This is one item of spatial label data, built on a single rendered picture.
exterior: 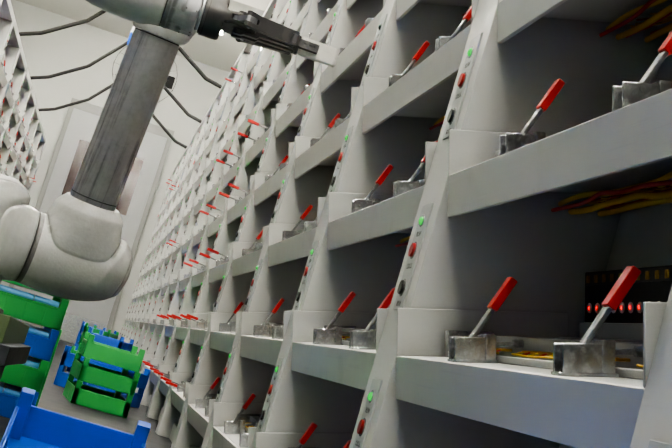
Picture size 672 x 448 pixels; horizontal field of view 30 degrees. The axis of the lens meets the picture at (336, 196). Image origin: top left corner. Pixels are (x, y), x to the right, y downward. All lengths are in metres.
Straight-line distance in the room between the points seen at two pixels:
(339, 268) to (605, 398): 1.26
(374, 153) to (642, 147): 1.20
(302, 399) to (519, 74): 0.81
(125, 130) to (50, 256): 0.30
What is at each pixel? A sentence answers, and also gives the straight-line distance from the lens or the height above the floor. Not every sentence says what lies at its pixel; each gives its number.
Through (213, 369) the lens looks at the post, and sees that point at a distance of 3.41.
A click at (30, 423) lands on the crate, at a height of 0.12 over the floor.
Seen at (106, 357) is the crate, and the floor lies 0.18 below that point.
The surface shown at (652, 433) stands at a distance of 0.73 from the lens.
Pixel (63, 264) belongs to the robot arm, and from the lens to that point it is 2.64.
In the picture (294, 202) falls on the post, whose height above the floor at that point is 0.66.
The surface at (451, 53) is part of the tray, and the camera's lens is 1.57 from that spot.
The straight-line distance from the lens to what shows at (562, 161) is 1.04.
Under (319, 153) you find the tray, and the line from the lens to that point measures 2.45.
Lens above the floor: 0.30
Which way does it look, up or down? 8 degrees up
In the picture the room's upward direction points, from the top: 17 degrees clockwise
